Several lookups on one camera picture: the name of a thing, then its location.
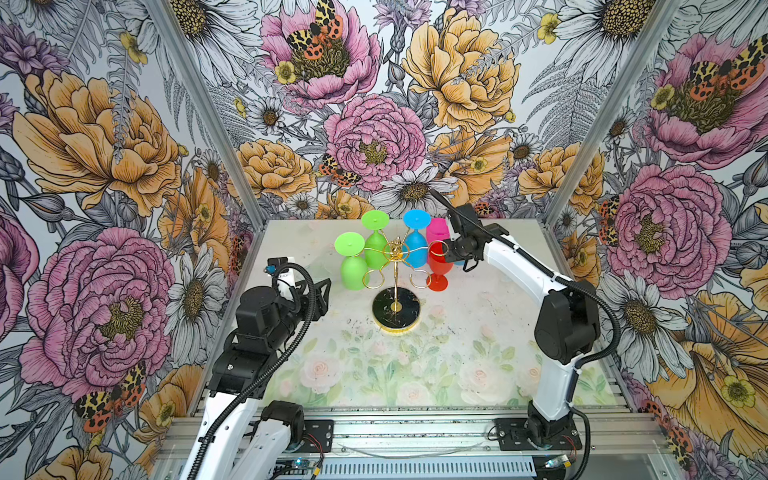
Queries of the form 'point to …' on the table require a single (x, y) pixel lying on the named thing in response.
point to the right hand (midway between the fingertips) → (454, 257)
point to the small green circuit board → (303, 464)
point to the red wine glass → (437, 281)
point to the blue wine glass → (415, 247)
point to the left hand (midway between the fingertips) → (319, 292)
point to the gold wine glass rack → (394, 309)
